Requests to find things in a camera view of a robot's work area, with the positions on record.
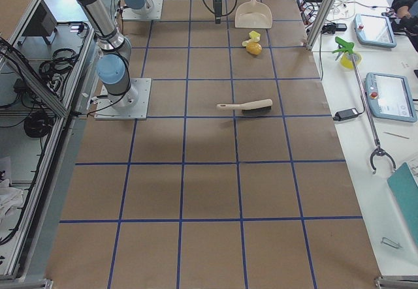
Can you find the beige hand brush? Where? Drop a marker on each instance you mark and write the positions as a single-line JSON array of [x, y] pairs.
[[258, 107]]

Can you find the green handled scissors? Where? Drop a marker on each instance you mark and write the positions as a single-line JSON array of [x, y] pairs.
[[344, 47]]

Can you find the aluminium frame post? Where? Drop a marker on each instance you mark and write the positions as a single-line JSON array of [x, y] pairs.
[[318, 23]]

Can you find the teach pendant far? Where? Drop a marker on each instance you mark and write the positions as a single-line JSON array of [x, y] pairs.
[[374, 31]]

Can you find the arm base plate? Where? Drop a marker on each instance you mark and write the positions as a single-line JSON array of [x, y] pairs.
[[134, 105], [155, 14]]

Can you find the teach pendant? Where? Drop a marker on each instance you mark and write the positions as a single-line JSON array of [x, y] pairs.
[[374, 31], [389, 97]]

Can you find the white crumpled cloth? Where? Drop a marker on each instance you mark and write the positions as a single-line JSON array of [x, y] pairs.
[[11, 197]]

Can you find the black power adapter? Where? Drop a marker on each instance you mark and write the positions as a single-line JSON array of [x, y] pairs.
[[346, 114]]

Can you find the yellow tape roll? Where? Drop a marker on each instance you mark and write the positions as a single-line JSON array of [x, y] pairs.
[[346, 60]]

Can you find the long reacher grabber tool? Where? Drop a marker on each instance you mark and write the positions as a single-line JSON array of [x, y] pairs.
[[378, 151]]

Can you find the teach pendant near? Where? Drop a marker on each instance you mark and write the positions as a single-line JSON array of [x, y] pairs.
[[389, 97]]

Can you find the teal notebook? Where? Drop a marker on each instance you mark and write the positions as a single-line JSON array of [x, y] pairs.
[[404, 188]]

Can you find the beige plastic dustpan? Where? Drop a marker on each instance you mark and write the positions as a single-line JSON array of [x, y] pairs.
[[254, 15]]

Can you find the orange bread roll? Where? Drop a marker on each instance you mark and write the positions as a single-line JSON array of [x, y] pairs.
[[254, 48]]

